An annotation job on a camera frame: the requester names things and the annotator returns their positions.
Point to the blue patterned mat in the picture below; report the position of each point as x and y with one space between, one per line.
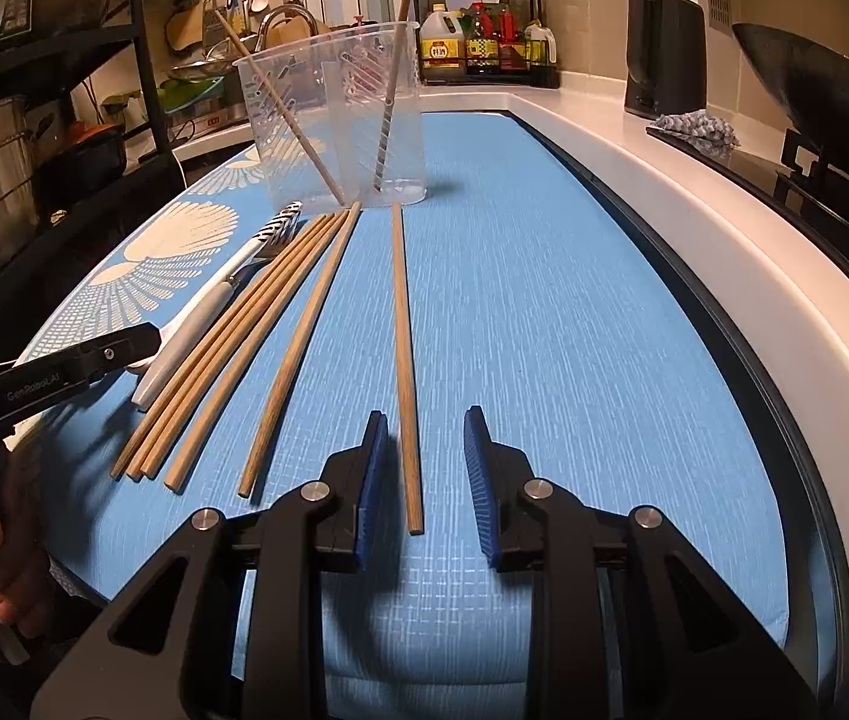
544 315

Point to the black wok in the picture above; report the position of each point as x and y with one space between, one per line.
829 82

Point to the red capped sauce bottle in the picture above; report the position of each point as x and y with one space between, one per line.
478 41

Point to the orange lidded black pot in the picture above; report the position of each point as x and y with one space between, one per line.
87 146

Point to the chrome sink faucet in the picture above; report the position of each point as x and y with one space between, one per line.
285 11

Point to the black glass cooktop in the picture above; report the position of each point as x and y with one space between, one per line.
754 165

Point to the person's left hand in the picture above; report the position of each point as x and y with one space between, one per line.
12 585

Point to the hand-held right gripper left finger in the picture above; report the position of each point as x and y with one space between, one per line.
372 480

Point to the blue checked dish cloth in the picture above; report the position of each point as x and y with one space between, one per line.
694 131

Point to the green yellow bottle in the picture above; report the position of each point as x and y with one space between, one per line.
540 49

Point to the metal grater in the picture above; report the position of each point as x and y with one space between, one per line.
216 22

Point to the yellow oil jug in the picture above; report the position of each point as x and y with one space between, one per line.
439 45

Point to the hanging wooden cutting board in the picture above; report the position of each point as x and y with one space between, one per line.
184 26

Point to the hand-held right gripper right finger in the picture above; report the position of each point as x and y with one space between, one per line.
480 480

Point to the black kitchen shelf rack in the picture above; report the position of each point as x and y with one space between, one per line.
147 90

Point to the clear plastic measuring cup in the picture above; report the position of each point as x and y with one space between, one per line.
342 90

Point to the green plastic basin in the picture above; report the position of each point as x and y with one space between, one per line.
184 94

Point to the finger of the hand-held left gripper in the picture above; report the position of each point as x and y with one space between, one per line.
57 375

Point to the black countertop appliance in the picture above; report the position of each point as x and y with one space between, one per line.
664 52

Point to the black stove burner grate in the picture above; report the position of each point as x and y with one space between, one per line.
844 180

